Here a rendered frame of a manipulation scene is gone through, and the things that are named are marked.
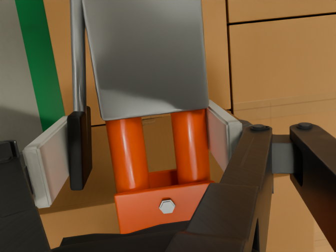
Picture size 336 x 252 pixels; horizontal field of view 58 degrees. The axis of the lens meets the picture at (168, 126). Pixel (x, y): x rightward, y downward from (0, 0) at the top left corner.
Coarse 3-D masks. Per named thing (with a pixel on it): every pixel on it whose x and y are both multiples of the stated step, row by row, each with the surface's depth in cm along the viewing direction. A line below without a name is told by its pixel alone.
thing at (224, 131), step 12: (216, 108) 17; (216, 120) 16; (228, 120) 14; (216, 132) 16; (228, 132) 14; (240, 132) 14; (216, 144) 17; (228, 144) 14; (216, 156) 17; (228, 156) 14
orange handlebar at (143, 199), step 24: (120, 120) 17; (192, 120) 18; (120, 144) 18; (144, 144) 19; (192, 144) 18; (120, 168) 18; (144, 168) 19; (192, 168) 18; (120, 192) 18; (144, 192) 18; (168, 192) 18; (192, 192) 18; (120, 216) 18; (144, 216) 19; (168, 216) 19
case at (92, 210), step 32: (96, 128) 70; (160, 128) 62; (96, 160) 48; (160, 160) 44; (64, 192) 38; (96, 192) 37; (288, 192) 35; (64, 224) 34; (96, 224) 34; (288, 224) 36
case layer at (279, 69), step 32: (64, 0) 65; (224, 0) 68; (256, 0) 68; (288, 0) 69; (320, 0) 69; (64, 32) 66; (224, 32) 69; (256, 32) 70; (288, 32) 70; (320, 32) 71; (64, 64) 68; (224, 64) 71; (256, 64) 72; (288, 64) 72; (320, 64) 73; (64, 96) 70; (96, 96) 70; (224, 96) 73; (256, 96) 73; (288, 96) 74; (320, 96) 75; (288, 128) 76
